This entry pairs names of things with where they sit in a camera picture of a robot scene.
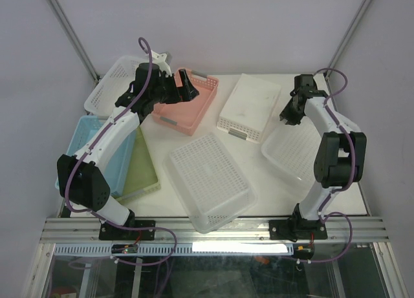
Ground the white slotted cable duct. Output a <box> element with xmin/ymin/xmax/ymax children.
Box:
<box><xmin>54</xmin><ymin>242</ymin><xmax>294</xmax><ymax>257</ymax></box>

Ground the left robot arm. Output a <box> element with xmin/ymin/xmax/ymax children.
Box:
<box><xmin>57</xmin><ymin>63</ymin><xmax>199</xmax><ymax>239</ymax></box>

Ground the left aluminium corner post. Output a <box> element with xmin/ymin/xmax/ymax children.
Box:
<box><xmin>46</xmin><ymin>0</ymin><xmax>100</xmax><ymax>84</ymax></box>

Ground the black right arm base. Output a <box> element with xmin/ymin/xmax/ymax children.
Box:
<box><xmin>269</xmin><ymin>204</ymin><xmax>327</xmax><ymax>242</ymax></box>

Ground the translucent white shallow basket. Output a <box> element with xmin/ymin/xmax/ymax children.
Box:
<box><xmin>84</xmin><ymin>56</ymin><xmax>148</xmax><ymax>118</ymax></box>

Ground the right aluminium corner post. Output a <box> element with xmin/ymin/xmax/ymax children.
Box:
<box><xmin>328</xmin><ymin>0</ymin><xmax>374</xmax><ymax>68</ymax></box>

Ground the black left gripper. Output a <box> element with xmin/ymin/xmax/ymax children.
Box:
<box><xmin>151</xmin><ymin>69</ymin><xmax>199</xmax><ymax>105</ymax></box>

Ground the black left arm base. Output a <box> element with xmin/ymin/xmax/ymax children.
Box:
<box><xmin>98</xmin><ymin>217</ymin><xmax>157</xmax><ymax>241</ymax></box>

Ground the aluminium front rail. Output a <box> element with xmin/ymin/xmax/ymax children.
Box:
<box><xmin>40</xmin><ymin>216</ymin><xmax>389</xmax><ymax>244</ymax></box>

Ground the aluminium corner post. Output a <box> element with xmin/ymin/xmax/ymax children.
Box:
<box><xmin>328</xmin><ymin>0</ymin><xmax>374</xmax><ymax>68</ymax></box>
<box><xmin>46</xmin><ymin>0</ymin><xmax>100</xmax><ymax>84</ymax></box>

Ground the cream white small basket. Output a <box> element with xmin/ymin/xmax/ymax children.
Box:
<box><xmin>217</xmin><ymin>74</ymin><xmax>281</xmax><ymax>144</ymax></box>

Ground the large white perforated basket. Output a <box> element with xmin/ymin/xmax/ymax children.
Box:
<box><xmin>164</xmin><ymin>133</ymin><xmax>257</xmax><ymax>234</ymax></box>

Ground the light blue plastic basket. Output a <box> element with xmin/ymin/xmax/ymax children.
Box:
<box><xmin>66</xmin><ymin>112</ymin><xmax>140</xmax><ymax>198</ymax></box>

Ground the pink plastic basket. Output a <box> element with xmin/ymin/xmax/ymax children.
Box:
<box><xmin>151</xmin><ymin>68</ymin><xmax>219</xmax><ymax>136</ymax></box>

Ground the yellow green plastic basket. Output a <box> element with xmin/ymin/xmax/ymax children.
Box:
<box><xmin>116</xmin><ymin>127</ymin><xmax>161</xmax><ymax>204</ymax></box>

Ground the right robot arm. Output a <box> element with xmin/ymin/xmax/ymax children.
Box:
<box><xmin>279</xmin><ymin>74</ymin><xmax>367</xmax><ymax>238</ymax></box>

